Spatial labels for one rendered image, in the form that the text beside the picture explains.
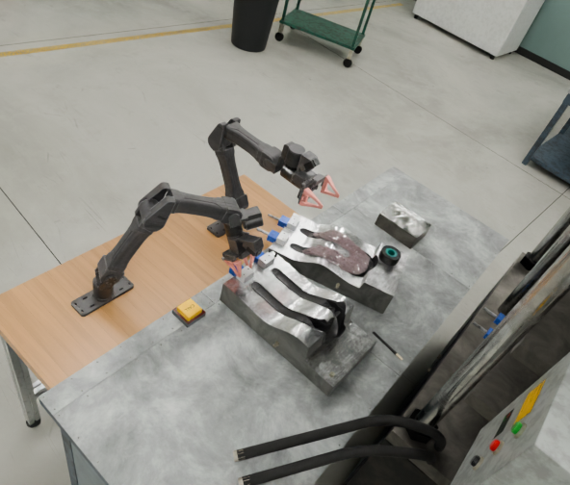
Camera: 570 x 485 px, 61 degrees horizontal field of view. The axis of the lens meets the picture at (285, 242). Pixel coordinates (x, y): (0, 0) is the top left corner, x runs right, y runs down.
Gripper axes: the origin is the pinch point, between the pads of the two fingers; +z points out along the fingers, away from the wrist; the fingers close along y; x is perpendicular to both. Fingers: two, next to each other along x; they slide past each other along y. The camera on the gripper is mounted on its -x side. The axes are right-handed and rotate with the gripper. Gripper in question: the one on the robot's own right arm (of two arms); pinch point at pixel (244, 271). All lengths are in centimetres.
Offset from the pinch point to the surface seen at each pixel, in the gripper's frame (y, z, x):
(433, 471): -1, 55, -67
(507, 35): 639, 0, 118
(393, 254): 52, 14, -28
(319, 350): -1.6, 22.4, -29.8
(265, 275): 6.2, 4.3, -3.3
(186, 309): -22.0, 4.2, 7.0
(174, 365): -36.7, 13.3, -1.5
